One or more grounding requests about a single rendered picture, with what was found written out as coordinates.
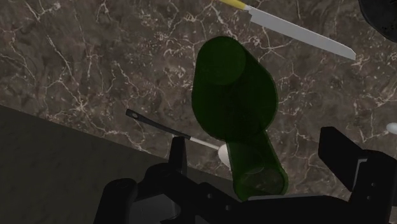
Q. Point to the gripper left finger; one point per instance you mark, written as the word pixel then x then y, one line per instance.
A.
pixel 161 189

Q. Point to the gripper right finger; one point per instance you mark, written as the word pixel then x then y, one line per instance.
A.
pixel 356 167

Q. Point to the white rounded object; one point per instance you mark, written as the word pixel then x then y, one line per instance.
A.
pixel 392 127

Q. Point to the dark green glass bottle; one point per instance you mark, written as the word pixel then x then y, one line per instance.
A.
pixel 235 102

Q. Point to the black round object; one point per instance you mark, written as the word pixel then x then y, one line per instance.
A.
pixel 380 15

